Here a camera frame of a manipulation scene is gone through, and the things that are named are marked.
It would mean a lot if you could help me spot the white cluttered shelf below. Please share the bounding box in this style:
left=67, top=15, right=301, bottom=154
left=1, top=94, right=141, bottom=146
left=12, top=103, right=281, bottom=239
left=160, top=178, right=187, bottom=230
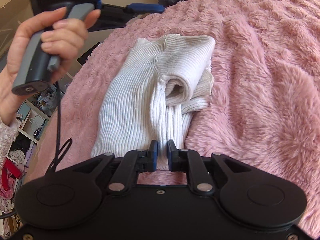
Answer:
left=5, top=84, right=66, bottom=160

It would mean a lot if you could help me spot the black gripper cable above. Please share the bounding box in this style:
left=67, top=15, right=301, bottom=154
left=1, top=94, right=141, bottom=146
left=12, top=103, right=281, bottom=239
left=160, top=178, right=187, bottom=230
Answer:
left=45, top=79, right=73, bottom=174

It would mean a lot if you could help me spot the white ribbed knit garment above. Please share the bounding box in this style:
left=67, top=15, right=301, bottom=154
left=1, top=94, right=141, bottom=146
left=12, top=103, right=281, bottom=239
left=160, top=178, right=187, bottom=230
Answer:
left=90, top=34, right=216, bottom=171

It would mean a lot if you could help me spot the pink fluffy blanket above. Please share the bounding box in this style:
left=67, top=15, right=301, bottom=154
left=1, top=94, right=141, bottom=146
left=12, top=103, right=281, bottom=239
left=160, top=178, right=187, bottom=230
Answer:
left=25, top=0, right=320, bottom=239

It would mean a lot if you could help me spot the red cloth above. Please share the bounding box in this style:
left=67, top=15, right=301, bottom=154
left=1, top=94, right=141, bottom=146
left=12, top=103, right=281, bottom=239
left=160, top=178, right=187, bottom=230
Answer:
left=0, top=159, right=23, bottom=192

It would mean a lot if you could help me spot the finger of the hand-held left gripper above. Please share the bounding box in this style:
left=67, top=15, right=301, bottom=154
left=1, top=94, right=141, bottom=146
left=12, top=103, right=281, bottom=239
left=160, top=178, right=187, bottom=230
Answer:
left=99, top=2, right=166, bottom=18

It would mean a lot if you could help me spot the person's left hand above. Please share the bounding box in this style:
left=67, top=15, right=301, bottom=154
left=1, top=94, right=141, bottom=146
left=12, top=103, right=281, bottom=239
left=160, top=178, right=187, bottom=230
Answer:
left=0, top=6, right=102, bottom=128

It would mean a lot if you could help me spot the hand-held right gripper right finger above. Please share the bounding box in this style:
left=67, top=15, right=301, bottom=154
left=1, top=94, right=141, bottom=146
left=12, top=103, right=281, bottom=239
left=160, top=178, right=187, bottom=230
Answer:
left=167, top=139, right=253, bottom=197

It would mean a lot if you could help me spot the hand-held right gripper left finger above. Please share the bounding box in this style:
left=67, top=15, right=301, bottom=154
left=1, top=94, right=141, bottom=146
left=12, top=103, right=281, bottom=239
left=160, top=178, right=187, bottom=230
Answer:
left=71, top=140, right=158, bottom=196

